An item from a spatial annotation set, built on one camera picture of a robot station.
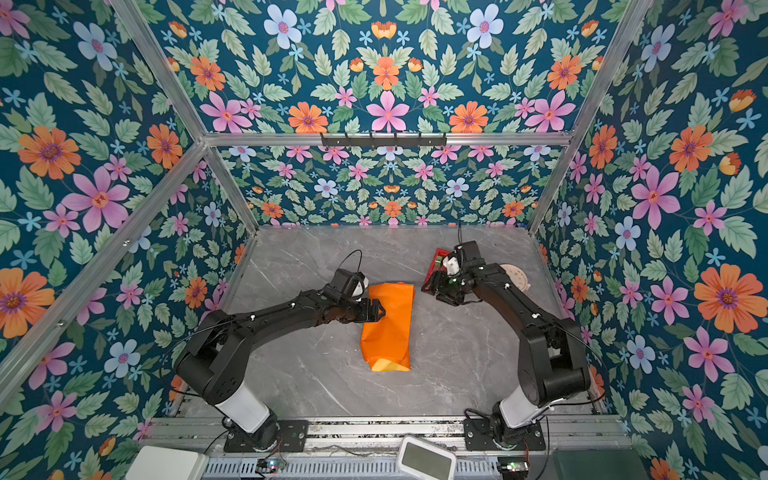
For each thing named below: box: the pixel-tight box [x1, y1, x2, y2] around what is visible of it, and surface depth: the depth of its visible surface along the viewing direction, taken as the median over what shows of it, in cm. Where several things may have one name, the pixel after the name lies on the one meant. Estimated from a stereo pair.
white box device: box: [125, 445, 209, 480], surface depth 68 cm
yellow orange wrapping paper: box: [360, 282, 415, 372], surface depth 86 cm
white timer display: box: [397, 436, 457, 480], surface depth 69 cm
